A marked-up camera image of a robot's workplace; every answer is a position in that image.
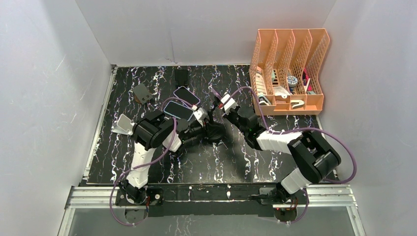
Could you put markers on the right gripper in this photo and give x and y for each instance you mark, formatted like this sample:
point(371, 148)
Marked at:
point(228, 116)

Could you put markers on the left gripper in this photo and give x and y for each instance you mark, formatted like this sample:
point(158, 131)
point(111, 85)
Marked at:
point(204, 130)

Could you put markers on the black round base phone stand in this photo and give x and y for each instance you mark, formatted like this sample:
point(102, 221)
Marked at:
point(215, 131)

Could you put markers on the orange desk file organizer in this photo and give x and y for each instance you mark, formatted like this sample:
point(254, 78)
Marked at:
point(289, 52)

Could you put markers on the purple back magsafe phone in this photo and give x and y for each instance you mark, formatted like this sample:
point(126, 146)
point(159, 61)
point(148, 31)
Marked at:
point(217, 97)

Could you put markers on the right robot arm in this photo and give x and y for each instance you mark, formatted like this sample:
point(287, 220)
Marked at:
point(314, 157)

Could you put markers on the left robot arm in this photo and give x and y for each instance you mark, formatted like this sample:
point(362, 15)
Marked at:
point(155, 130)

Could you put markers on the blue case phone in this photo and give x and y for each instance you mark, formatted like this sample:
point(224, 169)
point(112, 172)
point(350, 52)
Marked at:
point(177, 110)

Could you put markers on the purple case phone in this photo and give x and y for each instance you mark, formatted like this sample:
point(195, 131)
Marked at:
point(186, 95)

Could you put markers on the black folding phone stand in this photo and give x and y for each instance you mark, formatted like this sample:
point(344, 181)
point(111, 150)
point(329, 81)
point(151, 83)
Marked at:
point(181, 78)

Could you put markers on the dark wooden phone stand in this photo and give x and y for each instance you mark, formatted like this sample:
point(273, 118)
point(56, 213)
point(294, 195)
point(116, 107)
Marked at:
point(141, 94)

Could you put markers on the silver metal phone stand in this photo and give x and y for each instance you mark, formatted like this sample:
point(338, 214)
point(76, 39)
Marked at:
point(123, 125)

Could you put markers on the teal stapler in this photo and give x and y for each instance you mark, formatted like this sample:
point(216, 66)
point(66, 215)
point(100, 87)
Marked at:
point(263, 100)

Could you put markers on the white oval label pack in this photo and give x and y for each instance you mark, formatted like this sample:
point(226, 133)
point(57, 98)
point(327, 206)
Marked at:
point(260, 83)

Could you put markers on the white plastic packet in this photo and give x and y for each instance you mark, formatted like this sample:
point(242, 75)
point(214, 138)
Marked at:
point(280, 91)

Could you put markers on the round blue lid jar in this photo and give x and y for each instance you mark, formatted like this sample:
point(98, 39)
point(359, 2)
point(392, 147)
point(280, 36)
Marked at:
point(292, 81)

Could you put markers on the white flat card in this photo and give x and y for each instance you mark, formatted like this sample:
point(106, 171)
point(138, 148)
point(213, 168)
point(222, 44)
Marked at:
point(307, 84)

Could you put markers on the magenta notebook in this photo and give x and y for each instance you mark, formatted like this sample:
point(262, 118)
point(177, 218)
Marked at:
point(304, 77)

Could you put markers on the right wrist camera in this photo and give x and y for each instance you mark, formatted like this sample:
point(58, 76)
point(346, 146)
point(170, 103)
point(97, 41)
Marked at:
point(228, 103)

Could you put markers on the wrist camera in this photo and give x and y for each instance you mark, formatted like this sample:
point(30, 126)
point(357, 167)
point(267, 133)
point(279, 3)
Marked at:
point(200, 114)
point(228, 103)

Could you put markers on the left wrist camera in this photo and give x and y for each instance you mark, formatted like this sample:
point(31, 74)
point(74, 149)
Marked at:
point(200, 114)

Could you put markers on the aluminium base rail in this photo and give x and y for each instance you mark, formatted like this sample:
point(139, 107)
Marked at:
point(211, 210)

